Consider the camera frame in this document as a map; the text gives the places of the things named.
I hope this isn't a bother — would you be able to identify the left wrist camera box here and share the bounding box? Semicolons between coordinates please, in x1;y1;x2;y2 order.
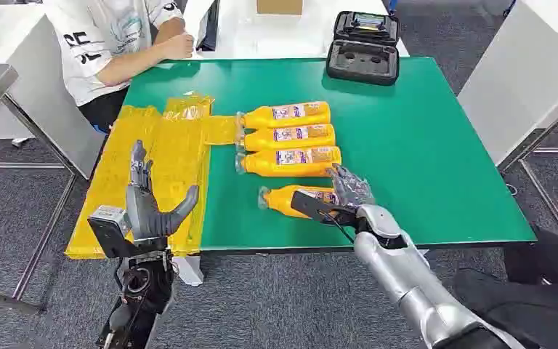
87;205;136;259

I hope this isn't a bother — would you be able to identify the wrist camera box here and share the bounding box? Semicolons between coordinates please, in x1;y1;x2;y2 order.
290;190;345;225
87;205;136;259

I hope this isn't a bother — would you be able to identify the orange drink bottle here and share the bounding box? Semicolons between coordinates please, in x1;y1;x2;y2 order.
258;185;342;220
235;101;332;131
234;145;342;178
234;124;336;153

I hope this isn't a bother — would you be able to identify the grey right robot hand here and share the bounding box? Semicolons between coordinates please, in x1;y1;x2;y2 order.
328;164;377;219

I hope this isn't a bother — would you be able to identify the yellow plastic sheet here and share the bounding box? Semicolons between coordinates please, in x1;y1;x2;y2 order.
65;94;241;261

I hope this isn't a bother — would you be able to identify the person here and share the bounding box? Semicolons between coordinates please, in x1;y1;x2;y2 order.
452;226;558;349
45;0;195;133

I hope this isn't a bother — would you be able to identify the open black foam case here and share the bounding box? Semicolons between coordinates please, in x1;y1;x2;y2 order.
325;10;401;87

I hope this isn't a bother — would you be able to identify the brown cardboard box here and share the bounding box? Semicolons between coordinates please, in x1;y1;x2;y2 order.
256;0;304;16

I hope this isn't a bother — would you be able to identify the white table with metal frame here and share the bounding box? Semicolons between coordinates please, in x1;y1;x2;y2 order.
0;4;107;314
457;0;558;242

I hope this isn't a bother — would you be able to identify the black flat device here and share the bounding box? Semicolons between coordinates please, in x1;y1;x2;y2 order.
195;0;221;52

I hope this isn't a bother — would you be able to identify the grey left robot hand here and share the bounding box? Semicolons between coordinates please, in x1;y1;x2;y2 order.
126;140;201;241

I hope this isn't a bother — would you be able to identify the green table mat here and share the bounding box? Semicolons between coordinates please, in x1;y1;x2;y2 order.
124;57;538;252

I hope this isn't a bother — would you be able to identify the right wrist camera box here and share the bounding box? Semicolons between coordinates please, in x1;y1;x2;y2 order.
290;190;345;225

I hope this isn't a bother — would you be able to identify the white table foot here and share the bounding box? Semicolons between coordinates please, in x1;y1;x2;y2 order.
171;254;206;287

